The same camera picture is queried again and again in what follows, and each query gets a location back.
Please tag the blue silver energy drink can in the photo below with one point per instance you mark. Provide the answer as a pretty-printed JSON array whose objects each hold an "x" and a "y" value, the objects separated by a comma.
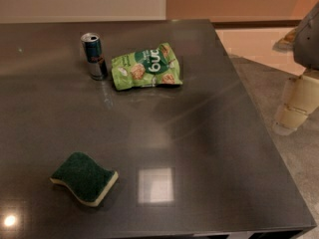
[{"x": 93, "y": 50}]

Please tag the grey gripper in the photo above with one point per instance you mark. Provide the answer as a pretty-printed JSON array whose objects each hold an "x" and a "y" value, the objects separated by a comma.
[{"x": 308, "y": 44}]

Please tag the green rice chip bag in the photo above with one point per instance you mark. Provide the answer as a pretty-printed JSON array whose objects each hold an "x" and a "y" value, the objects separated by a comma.
[{"x": 147, "y": 68}]

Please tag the green yellow scrub sponge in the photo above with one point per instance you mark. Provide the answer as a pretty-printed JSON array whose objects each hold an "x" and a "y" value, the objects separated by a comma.
[{"x": 87, "y": 181}]

